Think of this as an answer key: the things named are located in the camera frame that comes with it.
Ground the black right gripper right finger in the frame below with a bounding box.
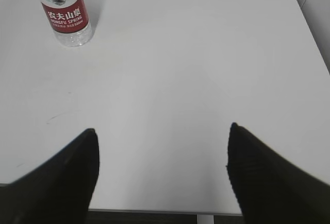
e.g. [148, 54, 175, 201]
[226, 123, 329, 223]

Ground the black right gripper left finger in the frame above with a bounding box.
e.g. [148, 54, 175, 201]
[1, 128, 100, 223]

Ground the Nongfu Spring water bottle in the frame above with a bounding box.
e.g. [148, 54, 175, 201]
[40, 0, 92, 47]

